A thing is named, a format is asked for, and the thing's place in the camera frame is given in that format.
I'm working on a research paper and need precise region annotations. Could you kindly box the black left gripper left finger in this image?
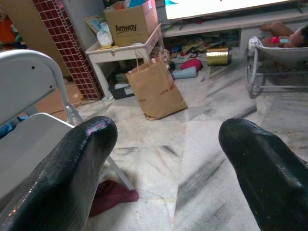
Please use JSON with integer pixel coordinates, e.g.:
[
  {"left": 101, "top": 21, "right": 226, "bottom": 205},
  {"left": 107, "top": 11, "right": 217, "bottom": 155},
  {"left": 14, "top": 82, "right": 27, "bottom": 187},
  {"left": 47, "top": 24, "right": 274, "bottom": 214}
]
[{"left": 0, "top": 115, "right": 118, "bottom": 231}]

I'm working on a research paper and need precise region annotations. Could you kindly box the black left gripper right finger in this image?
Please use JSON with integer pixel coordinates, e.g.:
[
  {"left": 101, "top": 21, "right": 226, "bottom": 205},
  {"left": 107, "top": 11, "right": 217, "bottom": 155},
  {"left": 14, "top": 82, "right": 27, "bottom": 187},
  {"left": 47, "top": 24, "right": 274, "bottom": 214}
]
[{"left": 218, "top": 117, "right": 308, "bottom": 231}]

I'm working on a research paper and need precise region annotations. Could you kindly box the maroon cloth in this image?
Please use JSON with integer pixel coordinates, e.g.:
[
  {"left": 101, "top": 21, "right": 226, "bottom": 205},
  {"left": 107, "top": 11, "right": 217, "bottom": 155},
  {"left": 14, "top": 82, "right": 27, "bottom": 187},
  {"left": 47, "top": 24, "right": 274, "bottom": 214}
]
[{"left": 89, "top": 180, "right": 140, "bottom": 218}]

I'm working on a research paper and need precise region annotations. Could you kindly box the white metal folding chair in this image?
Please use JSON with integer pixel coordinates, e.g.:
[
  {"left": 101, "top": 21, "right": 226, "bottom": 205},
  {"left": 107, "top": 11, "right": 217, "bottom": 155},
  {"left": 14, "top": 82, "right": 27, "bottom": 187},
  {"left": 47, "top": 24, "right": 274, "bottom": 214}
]
[{"left": 0, "top": 49, "right": 135, "bottom": 200}]

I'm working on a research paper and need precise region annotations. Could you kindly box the grey baby bouncer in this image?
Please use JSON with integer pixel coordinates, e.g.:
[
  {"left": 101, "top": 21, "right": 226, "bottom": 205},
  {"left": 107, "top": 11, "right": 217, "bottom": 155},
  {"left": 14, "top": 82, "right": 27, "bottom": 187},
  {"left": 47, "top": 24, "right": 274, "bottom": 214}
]
[{"left": 244, "top": 36, "right": 308, "bottom": 96}]

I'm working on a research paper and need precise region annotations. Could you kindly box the gold wrapping paper roll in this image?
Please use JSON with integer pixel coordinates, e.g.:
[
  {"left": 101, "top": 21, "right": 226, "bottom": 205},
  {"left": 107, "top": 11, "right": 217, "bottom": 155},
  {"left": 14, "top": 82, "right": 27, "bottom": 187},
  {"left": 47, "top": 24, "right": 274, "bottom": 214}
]
[{"left": 206, "top": 47, "right": 232, "bottom": 66}]

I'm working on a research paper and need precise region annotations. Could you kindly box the red tiled pillar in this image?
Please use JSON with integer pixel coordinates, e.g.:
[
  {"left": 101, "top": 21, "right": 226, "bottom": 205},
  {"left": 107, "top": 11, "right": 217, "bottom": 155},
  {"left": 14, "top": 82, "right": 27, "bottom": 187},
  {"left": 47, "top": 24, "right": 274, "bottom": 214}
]
[{"left": 32, "top": 0, "right": 104, "bottom": 101}]

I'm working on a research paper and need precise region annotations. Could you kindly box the brown paper shopping bag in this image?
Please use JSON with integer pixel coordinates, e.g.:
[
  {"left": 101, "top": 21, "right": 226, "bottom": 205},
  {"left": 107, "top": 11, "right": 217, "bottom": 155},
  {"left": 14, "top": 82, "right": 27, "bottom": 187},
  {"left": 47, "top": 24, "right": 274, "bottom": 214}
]
[{"left": 125, "top": 51, "right": 188, "bottom": 120}]

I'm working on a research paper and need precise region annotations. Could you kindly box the light blue paper roll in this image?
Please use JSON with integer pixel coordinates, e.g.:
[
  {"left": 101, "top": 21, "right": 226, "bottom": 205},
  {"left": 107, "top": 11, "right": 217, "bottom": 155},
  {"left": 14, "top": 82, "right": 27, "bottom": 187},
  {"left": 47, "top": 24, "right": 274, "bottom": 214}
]
[{"left": 171, "top": 66, "right": 198, "bottom": 80}]

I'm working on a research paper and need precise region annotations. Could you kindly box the red baby rattle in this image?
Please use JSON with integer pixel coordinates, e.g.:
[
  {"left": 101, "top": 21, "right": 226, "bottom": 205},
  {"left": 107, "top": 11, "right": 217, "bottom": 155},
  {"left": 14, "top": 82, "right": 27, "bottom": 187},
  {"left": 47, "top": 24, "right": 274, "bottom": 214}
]
[{"left": 270, "top": 36, "right": 289, "bottom": 45}]

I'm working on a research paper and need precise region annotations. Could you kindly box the pink cushion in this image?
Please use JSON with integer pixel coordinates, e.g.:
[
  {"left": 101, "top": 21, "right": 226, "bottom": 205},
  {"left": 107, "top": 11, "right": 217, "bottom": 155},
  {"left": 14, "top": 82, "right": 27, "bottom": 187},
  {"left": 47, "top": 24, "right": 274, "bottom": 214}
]
[{"left": 180, "top": 58, "right": 203, "bottom": 71}]

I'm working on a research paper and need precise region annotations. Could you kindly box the white plastic trolley shelf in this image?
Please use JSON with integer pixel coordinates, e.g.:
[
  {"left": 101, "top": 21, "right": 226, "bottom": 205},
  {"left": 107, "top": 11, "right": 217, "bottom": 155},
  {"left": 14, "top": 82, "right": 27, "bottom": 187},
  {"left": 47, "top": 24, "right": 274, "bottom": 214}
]
[{"left": 85, "top": 23, "right": 165, "bottom": 99}]

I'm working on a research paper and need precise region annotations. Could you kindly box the baby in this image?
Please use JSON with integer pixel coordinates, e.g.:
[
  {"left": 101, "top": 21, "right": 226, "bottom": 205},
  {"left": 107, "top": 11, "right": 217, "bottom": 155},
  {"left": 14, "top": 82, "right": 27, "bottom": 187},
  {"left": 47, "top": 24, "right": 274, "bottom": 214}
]
[{"left": 259, "top": 20, "right": 308, "bottom": 48}]

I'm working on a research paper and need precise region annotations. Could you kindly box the white plastic bag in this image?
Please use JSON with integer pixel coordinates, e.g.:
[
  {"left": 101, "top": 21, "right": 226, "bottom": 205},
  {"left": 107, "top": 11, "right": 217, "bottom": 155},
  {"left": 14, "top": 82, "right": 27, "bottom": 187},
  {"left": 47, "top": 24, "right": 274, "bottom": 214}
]
[{"left": 96, "top": 22, "right": 114, "bottom": 47}]

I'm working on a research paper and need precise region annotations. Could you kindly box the white TV console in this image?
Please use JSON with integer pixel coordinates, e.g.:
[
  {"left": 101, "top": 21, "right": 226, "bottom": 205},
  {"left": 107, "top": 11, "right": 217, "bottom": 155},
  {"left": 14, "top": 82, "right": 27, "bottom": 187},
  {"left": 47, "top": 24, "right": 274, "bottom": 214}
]
[{"left": 161, "top": 4, "right": 308, "bottom": 52}]

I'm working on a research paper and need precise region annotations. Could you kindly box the Amway cardboard box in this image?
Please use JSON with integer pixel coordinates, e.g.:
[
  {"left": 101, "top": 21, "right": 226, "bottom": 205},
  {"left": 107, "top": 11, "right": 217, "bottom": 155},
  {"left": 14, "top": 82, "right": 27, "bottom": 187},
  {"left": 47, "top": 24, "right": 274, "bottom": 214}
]
[{"left": 103, "top": 0, "right": 159, "bottom": 47}]

